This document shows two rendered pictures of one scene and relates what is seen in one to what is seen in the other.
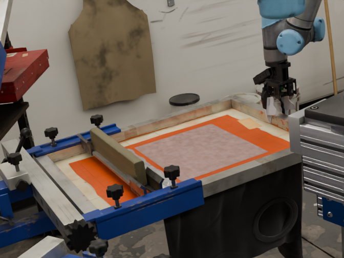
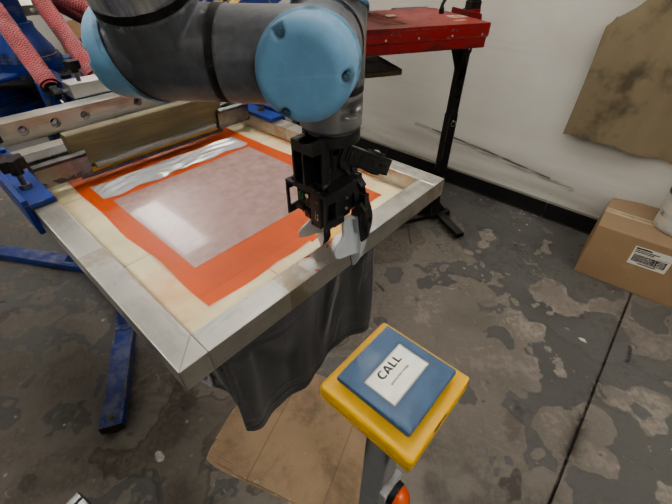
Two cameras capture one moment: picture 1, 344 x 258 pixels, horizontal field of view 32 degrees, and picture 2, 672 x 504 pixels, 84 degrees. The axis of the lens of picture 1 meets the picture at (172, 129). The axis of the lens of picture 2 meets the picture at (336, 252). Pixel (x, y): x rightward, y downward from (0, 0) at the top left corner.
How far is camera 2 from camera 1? 1.89 m
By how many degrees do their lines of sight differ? 59
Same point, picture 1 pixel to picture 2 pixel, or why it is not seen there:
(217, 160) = (174, 217)
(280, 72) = (297, 157)
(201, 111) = not seen: hidden behind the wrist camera
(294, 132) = not seen: outside the picture
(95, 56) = (619, 74)
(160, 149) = (236, 164)
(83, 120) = (560, 144)
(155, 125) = not seen: hidden behind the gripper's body
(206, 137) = (274, 192)
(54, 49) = (579, 44)
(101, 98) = (590, 130)
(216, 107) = (391, 176)
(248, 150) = (209, 241)
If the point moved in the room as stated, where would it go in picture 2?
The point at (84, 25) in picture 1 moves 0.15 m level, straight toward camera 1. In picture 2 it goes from (634, 23) to (614, 26)
